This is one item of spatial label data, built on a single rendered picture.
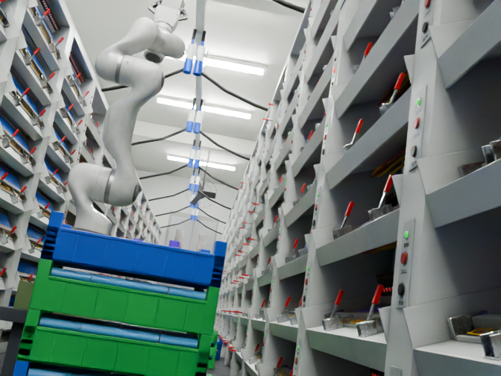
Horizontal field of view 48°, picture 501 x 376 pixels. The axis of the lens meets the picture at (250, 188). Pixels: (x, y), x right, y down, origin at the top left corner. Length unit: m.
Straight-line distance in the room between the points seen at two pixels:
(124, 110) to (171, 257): 1.00
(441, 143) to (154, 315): 0.53
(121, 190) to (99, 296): 0.97
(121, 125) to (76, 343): 1.06
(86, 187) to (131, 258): 0.97
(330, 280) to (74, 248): 0.71
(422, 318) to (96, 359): 0.51
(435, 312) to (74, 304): 0.56
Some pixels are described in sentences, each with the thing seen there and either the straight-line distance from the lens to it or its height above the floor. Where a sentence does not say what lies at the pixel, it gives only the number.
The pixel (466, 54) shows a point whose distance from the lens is 0.79.
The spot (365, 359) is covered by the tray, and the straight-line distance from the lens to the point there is 0.98.
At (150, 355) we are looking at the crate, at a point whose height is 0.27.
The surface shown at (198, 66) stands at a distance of 4.20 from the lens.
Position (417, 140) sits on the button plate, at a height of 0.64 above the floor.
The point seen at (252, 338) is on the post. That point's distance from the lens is 2.83.
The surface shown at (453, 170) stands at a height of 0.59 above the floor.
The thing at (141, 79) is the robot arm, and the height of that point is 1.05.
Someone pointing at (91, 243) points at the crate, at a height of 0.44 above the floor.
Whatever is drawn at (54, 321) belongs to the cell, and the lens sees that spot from 0.98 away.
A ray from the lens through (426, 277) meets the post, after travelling 0.77.
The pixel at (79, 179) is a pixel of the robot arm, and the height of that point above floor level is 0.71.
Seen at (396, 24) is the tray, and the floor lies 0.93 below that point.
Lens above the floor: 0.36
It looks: 13 degrees up
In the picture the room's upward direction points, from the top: 9 degrees clockwise
